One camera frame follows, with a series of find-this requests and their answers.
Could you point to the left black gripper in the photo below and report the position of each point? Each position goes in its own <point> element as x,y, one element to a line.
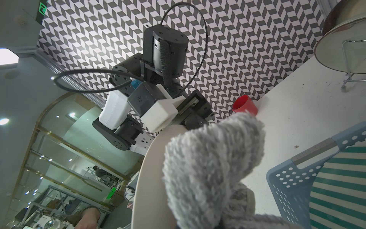
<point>161,62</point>

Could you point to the grey fluffy cloth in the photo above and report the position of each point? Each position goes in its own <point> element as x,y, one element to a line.
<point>203,172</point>

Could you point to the yellow white striped plate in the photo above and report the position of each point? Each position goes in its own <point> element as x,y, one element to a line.
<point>150,208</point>

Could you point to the green white striped plate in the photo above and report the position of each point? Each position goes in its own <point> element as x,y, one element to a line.
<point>338,194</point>

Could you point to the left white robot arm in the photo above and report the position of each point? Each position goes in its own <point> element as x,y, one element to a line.
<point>133,136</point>

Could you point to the red plastic cup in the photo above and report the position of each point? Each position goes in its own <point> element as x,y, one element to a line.
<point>244,104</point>

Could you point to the light blue plastic basket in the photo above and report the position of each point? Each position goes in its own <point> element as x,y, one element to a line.
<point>291,181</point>

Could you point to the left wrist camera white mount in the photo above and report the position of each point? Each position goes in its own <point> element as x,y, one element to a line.
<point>155,107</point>

